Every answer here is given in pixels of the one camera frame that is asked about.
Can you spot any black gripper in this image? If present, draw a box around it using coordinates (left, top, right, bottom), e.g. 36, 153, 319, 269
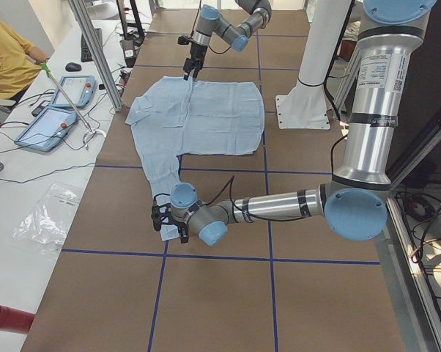
168, 213, 189, 244
183, 42, 207, 81

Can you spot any light blue shirt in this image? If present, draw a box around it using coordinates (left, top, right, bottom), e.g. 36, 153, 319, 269
125, 75, 267, 242

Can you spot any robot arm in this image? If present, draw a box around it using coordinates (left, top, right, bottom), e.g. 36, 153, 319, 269
177, 0, 272, 81
167, 1, 434, 245

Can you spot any black keyboard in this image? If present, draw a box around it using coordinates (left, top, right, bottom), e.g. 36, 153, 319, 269
80, 27, 103, 63

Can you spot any upper teach pendant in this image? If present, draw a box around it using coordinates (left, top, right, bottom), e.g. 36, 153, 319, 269
50, 76, 96, 109

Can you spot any teach pendant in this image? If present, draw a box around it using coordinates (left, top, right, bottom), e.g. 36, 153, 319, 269
50, 76, 96, 109
14, 107, 78, 153

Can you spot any white mounting pillar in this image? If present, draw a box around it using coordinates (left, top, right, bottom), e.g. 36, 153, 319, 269
275, 0, 353, 130

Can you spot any black computer mouse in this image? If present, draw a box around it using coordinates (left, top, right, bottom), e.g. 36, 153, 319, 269
65, 62, 82, 72

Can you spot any clear plastic bag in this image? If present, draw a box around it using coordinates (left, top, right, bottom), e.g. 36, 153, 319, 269
10, 183, 84, 258

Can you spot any lower teach pendant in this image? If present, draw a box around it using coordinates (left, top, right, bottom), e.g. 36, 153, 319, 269
14, 107, 78, 153

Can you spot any person in yellow shirt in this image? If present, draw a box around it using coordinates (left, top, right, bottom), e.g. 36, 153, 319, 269
0, 15, 50, 175

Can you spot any red cylinder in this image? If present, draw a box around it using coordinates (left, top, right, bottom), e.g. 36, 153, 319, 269
0, 305, 35, 334

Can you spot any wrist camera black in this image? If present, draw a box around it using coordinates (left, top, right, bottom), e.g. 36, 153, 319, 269
151, 193, 174, 232
177, 35, 191, 45

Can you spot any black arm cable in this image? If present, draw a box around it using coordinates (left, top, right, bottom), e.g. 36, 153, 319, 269
201, 175, 353, 223

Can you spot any aluminium frame post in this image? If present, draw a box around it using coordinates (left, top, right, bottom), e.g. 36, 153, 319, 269
68, 0, 123, 111

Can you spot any grabber stick green handle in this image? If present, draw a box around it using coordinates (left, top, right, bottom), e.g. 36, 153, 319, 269
40, 63, 106, 150

